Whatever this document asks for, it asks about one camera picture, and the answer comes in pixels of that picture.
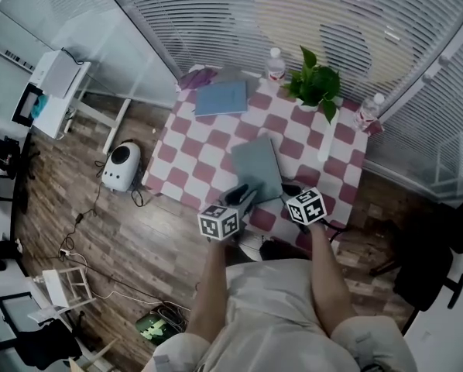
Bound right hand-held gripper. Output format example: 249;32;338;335
280;183;329;226

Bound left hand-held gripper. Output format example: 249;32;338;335
197;183;269;243

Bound large grey-covered notebook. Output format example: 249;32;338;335
230;134;283;205

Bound person's left forearm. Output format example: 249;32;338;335
185;238;232;343

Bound person's right forearm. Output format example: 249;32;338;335
308;222;357;339

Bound blue book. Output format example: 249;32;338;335
194;80;249;117

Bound person's black trousers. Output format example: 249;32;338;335
260;238;312;262

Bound red white checkered tablecloth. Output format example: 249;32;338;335
142;63;383;253

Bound clear plastic water bottle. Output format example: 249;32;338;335
352;92;386;131
265;47;286;83

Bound green potted plant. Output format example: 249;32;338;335
281;44;343;126

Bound person's off-white shirt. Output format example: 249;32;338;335
142;257;418;372

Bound white domed pet carrier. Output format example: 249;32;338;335
101;140;142;193

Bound purple cloth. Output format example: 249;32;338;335
179;67;217;91

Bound green backpack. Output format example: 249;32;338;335
135;311;178;343

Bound white standing desk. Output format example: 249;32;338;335
32;60;132;154

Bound white wooden stool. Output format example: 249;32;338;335
26;266;97;325

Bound white printer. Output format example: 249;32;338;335
32;50;81;100

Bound teal cloth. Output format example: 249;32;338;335
29;94;49;119

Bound white microwave oven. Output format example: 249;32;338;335
11;82;49;128

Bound black bag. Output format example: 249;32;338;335
16;318;84;371

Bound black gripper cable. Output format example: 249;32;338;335
326;222;348;244

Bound white power cable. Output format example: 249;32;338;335
63;253;159;305

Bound black cable with adapter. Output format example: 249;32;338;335
57;160;105;263

